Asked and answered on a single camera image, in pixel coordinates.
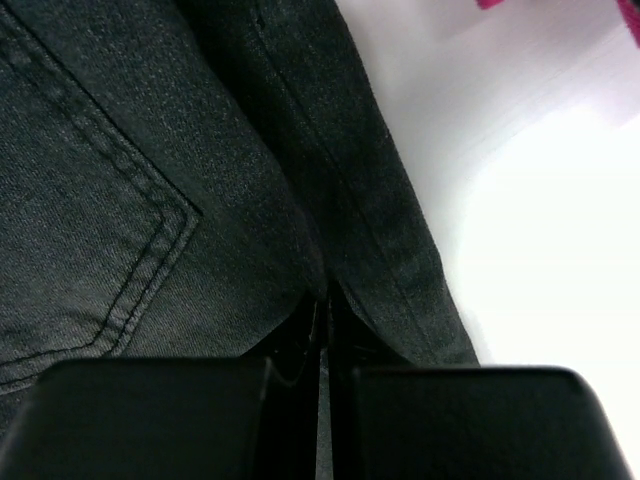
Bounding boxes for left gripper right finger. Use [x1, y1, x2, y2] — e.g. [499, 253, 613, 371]
[327, 292, 631, 479]

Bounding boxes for folded pink garment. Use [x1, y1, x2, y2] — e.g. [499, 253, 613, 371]
[475, 0, 640, 46]

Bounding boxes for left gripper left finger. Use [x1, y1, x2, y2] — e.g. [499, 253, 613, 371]
[1, 299, 320, 479]

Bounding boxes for black trousers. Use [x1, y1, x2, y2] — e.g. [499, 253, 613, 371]
[1, 1, 477, 479]

